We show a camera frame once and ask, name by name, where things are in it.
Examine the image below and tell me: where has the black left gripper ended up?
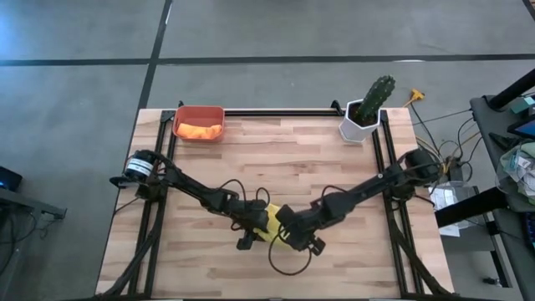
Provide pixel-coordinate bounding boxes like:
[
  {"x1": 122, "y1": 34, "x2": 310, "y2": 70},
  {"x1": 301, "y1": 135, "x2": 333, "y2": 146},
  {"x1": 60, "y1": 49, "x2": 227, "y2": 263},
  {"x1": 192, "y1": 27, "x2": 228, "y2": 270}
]
[{"x1": 227, "y1": 199, "x2": 271, "y2": 252}]

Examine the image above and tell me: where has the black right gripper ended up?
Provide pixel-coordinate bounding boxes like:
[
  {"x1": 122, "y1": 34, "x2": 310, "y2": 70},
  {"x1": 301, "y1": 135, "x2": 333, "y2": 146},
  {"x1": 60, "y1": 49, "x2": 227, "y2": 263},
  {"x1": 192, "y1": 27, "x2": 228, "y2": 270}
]
[{"x1": 275, "y1": 203, "x2": 327, "y2": 257}]

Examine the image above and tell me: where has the yellow microfiber towel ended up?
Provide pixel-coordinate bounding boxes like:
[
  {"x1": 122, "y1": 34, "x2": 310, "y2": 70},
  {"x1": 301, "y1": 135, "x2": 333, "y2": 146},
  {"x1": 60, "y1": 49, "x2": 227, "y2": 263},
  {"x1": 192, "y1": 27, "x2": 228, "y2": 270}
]
[{"x1": 252, "y1": 203, "x2": 293, "y2": 248}]

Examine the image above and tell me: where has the orange microfiber towel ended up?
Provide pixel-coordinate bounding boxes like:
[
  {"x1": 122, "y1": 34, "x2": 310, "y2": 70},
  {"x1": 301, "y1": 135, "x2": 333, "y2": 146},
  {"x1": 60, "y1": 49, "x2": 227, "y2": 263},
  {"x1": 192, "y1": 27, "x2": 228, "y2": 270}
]
[{"x1": 176, "y1": 122, "x2": 223, "y2": 140}]

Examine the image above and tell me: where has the orange plastic basket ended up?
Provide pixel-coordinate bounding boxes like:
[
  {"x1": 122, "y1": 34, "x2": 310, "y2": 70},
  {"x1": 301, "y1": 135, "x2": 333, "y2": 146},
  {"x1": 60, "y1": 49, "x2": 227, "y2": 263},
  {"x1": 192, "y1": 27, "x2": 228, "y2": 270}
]
[{"x1": 172, "y1": 105, "x2": 226, "y2": 144}]

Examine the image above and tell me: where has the clear bag of towels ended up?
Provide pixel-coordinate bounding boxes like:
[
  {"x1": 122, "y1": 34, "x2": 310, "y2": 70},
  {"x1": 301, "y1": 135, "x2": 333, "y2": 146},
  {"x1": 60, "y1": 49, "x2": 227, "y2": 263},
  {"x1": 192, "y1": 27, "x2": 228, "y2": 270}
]
[{"x1": 495, "y1": 140, "x2": 535, "y2": 207}]

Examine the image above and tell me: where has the white faceted plant pot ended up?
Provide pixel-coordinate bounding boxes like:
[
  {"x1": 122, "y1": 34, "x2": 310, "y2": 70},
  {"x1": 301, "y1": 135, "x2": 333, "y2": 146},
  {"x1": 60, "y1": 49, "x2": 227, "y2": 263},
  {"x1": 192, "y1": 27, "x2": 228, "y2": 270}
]
[{"x1": 338, "y1": 98, "x2": 383, "y2": 145}]

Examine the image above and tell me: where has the green cactus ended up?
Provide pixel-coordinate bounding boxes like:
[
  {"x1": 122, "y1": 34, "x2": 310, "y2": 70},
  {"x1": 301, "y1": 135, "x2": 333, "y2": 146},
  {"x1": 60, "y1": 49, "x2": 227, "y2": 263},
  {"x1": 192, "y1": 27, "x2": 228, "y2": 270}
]
[{"x1": 356, "y1": 74, "x2": 396, "y2": 123}]

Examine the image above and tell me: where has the clear plastic storage box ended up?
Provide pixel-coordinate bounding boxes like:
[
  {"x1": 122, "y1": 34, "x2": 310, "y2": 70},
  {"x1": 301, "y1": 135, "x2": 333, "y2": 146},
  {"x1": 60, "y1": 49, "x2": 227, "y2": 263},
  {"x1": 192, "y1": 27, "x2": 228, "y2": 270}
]
[{"x1": 427, "y1": 181, "x2": 474, "y2": 238}]

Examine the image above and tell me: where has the black power strip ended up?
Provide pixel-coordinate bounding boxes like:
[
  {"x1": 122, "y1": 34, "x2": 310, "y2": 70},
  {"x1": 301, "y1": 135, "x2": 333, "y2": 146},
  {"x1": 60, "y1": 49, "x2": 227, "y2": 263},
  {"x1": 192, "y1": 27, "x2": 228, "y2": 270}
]
[{"x1": 442, "y1": 162, "x2": 466, "y2": 181}]

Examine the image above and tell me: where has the black side table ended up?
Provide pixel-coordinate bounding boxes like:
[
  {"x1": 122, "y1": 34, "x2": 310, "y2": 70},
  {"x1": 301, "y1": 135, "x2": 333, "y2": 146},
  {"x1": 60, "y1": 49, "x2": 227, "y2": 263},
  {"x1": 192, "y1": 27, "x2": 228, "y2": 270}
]
[{"x1": 434, "y1": 94, "x2": 535, "y2": 301}]

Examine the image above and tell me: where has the black monitor stand base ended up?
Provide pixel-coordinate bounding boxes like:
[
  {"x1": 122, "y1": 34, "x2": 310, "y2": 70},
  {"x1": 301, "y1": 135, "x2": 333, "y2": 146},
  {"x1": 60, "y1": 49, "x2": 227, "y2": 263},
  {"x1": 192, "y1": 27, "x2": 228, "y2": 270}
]
[{"x1": 488, "y1": 132, "x2": 514, "y2": 151}]

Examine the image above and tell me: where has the grey metal stand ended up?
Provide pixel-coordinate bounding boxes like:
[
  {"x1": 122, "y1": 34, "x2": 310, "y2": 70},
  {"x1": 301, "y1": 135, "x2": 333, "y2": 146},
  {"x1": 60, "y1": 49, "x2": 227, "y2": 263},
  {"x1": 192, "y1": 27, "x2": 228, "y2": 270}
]
[{"x1": 0, "y1": 187, "x2": 69, "y2": 301}]

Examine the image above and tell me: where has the black device with blue light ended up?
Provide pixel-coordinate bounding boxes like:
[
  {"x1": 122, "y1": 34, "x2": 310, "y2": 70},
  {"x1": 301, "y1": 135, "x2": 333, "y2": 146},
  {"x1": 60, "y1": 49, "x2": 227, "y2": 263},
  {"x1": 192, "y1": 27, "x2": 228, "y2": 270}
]
[{"x1": 0, "y1": 166, "x2": 23, "y2": 193}]

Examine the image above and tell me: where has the blue-screen monitor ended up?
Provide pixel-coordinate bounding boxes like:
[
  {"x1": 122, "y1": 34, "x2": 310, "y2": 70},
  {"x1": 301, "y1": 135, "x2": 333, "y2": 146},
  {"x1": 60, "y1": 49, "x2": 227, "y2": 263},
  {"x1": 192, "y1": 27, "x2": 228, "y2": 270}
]
[{"x1": 507, "y1": 115, "x2": 535, "y2": 140}]

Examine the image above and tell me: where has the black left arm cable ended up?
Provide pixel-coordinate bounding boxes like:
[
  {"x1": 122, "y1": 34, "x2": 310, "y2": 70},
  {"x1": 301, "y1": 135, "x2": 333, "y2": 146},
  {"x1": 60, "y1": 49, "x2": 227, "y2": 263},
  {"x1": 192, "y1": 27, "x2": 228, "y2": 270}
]
[{"x1": 216, "y1": 178, "x2": 272, "y2": 210}]

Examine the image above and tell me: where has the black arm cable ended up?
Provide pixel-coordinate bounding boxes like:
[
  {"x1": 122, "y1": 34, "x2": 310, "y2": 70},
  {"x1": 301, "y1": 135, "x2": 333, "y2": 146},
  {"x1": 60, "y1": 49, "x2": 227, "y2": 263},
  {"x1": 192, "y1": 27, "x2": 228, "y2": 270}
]
[
  {"x1": 216, "y1": 178, "x2": 272, "y2": 210},
  {"x1": 267, "y1": 185, "x2": 349, "y2": 277}
]

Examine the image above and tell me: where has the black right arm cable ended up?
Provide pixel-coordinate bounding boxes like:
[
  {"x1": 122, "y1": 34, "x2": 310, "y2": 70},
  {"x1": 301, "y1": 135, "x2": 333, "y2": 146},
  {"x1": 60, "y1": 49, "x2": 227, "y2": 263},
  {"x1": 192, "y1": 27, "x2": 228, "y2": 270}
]
[{"x1": 267, "y1": 185, "x2": 349, "y2": 277}]

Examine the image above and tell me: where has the black aluminium table frame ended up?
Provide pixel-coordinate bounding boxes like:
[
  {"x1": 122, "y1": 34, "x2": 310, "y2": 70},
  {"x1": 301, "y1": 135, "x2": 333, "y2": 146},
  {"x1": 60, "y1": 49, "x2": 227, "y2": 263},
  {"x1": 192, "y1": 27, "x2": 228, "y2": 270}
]
[{"x1": 98, "y1": 99, "x2": 459, "y2": 301}]

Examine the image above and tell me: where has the yellow extension cord plug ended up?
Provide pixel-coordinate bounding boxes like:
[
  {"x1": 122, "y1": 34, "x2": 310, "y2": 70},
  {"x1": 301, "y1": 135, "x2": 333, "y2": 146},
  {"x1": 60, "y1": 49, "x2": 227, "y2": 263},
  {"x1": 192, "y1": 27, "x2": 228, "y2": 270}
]
[{"x1": 402, "y1": 88, "x2": 426, "y2": 109}]

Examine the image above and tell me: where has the black monitor stand post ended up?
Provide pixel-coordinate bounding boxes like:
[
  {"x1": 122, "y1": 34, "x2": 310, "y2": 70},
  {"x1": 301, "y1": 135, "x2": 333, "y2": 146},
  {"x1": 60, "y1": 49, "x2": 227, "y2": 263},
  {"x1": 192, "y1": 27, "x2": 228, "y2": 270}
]
[{"x1": 487, "y1": 68, "x2": 535, "y2": 111}]

